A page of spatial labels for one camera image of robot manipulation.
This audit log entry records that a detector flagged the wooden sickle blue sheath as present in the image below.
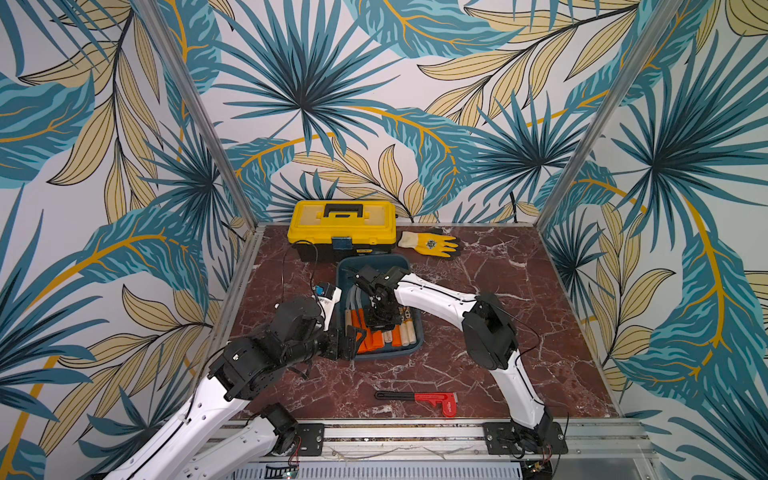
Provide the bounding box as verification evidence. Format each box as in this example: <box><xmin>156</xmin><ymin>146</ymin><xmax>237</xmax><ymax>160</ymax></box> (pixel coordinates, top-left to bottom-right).
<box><xmin>403</xmin><ymin>307</ymin><xmax>417</xmax><ymax>345</ymax></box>

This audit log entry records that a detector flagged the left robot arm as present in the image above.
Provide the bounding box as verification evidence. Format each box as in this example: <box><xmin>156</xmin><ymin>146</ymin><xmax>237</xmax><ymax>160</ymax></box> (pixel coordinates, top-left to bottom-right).
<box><xmin>105</xmin><ymin>297</ymin><xmax>366</xmax><ymax>479</ymax></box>

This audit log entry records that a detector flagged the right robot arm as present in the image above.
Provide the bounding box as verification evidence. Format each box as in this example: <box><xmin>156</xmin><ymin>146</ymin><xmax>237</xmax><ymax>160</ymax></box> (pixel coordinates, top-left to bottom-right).
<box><xmin>354</xmin><ymin>266</ymin><xmax>567</xmax><ymax>455</ymax></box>

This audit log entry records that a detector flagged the yellow black toolbox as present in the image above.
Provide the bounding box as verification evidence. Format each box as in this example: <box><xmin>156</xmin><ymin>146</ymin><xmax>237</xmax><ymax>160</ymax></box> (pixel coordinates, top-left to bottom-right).
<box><xmin>287</xmin><ymin>200</ymin><xmax>398</xmax><ymax>263</ymax></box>

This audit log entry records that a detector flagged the red black pipe wrench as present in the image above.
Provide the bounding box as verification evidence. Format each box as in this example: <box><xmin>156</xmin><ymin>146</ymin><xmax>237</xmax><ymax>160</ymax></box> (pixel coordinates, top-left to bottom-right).
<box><xmin>374</xmin><ymin>390</ymin><xmax>458</xmax><ymax>418</ymax></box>

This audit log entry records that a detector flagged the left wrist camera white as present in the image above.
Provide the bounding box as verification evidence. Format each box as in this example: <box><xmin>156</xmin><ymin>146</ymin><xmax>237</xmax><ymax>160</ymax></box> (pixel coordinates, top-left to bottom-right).
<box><xmin>314</xmin><ymin>282</ymin><xmax>341</xmax><ymax>331</ymax></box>

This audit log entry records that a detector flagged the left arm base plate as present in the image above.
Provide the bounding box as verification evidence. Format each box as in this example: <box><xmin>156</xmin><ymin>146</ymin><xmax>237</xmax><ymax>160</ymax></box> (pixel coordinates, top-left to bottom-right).
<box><xmin>239</xmin><ymin>422</ymin><xmax>325</xmax><ymax>458</ymax></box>

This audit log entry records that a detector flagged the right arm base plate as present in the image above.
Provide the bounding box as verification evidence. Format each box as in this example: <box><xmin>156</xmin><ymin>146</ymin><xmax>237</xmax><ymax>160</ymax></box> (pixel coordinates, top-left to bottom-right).
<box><xmin>482</xmin><ymin>421</ymin><xmax>569</xmax><ymax>456</ymax></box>

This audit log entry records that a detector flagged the yellow work glove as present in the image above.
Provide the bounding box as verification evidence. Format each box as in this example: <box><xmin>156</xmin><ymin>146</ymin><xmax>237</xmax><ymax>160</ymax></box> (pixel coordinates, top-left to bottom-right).
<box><xmin>397</xmin><ymin>231</ymin><xmax>461</xmax><ymax>258</ymax></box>

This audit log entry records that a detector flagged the aluminium front rail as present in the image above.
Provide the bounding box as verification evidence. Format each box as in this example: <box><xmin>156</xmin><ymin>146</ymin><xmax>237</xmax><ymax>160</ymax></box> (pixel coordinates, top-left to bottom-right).
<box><xmin>140</xmin><ymin>418</ymin><xmax>661</xmax><ymax>463</ymax></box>

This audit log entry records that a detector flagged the teal plastic tray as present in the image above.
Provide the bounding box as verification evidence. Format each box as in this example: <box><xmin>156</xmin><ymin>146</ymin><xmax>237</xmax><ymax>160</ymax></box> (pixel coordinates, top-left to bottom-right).
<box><xmin>335</xmin><ymin>254</ymin><xmax>424</xmax><ymax>361</ymax></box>

